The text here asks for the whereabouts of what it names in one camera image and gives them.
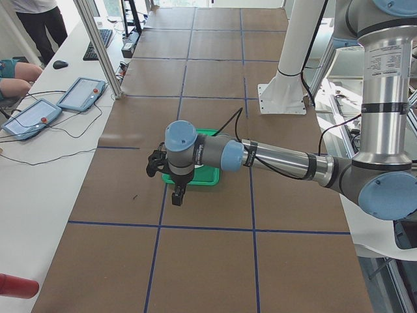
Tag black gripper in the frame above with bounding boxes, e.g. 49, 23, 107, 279
170, 173, 193, 206

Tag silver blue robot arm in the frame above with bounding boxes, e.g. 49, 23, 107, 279
147, 1, 416, 220

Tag green plastic tray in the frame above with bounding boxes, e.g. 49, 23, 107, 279
162, 128, 221, 186

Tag brown paper table cover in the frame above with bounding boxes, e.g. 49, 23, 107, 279
33, 8, 373, 312

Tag far blue teach pendant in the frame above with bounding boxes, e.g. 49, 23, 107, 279
57, 77, 106, 112

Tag blue teach pendant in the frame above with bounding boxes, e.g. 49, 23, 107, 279
1, 98, 62, 140
57, 77, 106, 112

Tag near blue teach pendant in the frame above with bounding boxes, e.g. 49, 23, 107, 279
1, 98, 62, 140

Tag black keyboard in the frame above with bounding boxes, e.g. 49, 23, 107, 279
82, 29, 113, 61

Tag black computer mouse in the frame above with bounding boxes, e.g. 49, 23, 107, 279
52, 60, 68, 70

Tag red cylinder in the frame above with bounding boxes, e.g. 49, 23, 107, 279
1, 273, 39, 299

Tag seated person dark hair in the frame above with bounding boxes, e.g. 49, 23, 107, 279
1, 59, 43, 100

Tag standing person black trousers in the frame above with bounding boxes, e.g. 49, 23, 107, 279
11, 0, 68, 65

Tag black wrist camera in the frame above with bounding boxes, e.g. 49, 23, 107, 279
146, 142, 170, 177

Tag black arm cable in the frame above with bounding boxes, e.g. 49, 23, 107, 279
216, 107, 362, 180

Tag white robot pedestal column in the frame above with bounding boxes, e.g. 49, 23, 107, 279
258, 0, 328, 115

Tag aluminium frame post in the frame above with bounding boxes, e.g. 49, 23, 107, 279
74, 0, 123, 99

